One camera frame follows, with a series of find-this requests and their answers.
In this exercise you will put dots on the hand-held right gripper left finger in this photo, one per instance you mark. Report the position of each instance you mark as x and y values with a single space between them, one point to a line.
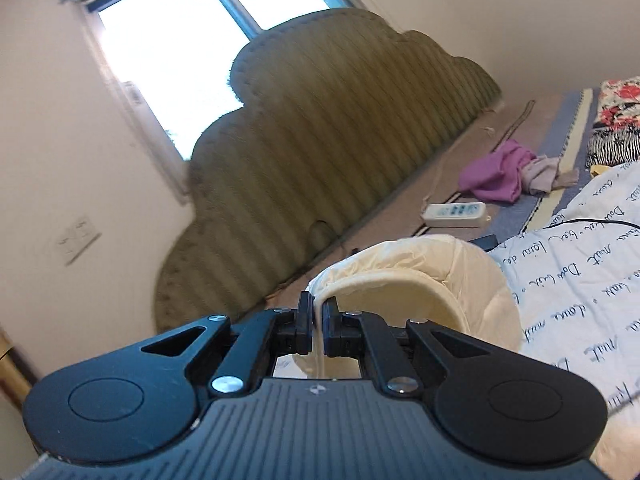
304 325

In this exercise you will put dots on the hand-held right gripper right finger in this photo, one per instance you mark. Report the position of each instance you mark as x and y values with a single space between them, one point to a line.
330 327

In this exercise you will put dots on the cream puffer jacket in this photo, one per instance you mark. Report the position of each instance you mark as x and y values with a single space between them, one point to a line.
425 270

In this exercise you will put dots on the white power strip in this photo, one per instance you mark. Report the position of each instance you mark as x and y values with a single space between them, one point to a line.
455 212

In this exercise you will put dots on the green upholstered headboard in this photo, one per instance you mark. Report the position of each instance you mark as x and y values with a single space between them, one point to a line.
325 135

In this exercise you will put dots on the purple cloth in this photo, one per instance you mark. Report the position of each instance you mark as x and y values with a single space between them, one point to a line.
495 175

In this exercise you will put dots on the white script-printed quilt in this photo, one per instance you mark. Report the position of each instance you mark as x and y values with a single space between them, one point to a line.
575 285

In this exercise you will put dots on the beige pink cloth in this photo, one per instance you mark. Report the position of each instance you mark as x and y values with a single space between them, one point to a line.
547 175

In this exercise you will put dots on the wooden furniture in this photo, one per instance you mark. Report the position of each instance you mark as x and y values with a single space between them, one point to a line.
12 365

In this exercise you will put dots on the blue-grey striped mat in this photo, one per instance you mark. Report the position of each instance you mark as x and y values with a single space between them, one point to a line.
560 135

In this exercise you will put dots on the window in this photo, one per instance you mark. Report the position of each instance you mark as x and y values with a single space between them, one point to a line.
190 45

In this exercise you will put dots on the floral printed cloth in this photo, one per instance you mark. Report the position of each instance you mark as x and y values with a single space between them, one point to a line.
617 120

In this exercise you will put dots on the white wall socket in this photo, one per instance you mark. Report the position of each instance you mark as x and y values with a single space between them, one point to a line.
89 230
69 247

